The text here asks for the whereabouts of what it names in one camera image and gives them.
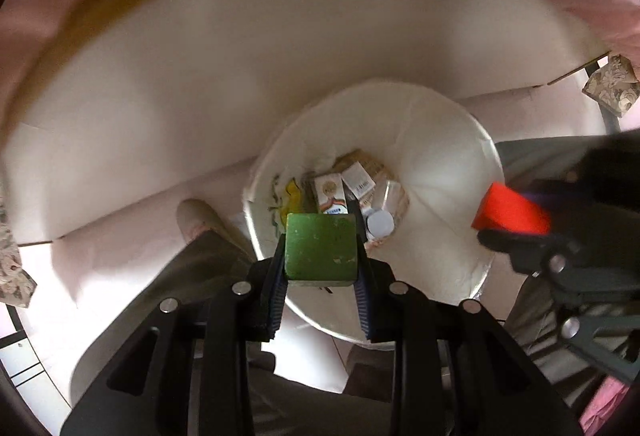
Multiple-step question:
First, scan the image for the snack wrapper in bin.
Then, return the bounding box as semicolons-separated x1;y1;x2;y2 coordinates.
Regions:
332;148;411;247

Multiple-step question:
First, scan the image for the clear plastic cup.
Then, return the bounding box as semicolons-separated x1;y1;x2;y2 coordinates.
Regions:
371;179;408;219

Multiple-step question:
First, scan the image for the white milk carton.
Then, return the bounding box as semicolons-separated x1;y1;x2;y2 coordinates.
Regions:
341;162;375;200

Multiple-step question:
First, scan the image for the white trash bin with bag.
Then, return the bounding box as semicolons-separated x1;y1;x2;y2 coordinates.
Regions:
243;77;507;352

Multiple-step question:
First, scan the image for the green wooden cube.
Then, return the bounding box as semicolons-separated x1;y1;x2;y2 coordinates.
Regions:
284;214;358;286

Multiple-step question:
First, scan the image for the white pill bottle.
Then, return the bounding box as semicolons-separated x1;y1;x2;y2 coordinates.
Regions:
364;210;395;241

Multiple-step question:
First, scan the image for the floral bed skirt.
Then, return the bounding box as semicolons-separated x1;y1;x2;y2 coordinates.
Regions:
582;55;639;118

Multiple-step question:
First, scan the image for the red wooden block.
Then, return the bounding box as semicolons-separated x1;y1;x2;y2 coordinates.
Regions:
472;182;551;236

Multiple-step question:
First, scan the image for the pink quilted jacket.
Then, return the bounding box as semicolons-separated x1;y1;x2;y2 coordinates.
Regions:
580;376;629;436

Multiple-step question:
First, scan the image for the small white red box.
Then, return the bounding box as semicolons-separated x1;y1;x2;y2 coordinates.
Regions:
314;174;348;215

